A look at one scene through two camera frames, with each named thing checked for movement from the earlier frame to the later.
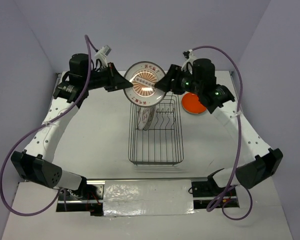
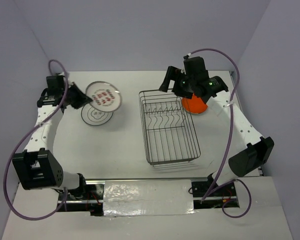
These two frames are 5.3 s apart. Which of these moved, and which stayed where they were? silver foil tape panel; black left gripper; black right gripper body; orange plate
Moved: black left gripper
Stayed: silver foil tape panel; orange plate; black right gripper body
